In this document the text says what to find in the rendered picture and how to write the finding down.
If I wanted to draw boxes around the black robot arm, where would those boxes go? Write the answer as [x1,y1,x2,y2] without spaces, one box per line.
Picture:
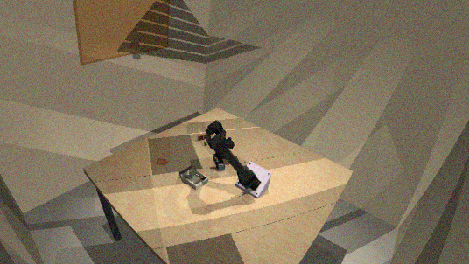
[205,120,261,190]

